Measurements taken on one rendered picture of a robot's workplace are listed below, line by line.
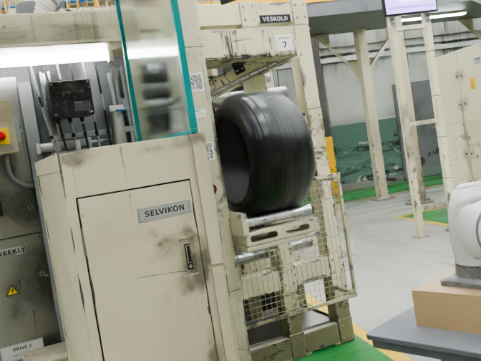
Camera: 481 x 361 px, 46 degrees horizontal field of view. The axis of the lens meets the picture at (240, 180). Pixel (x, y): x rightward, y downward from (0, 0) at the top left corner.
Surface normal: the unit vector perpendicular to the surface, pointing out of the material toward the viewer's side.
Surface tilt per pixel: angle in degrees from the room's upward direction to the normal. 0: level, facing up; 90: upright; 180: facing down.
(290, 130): 73
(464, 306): 90
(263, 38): 90
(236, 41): 90
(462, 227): 87
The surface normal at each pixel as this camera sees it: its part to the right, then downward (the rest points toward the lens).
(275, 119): 0.29, -0.51
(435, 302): -0.73, 0.15
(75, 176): 0.43, -0.02
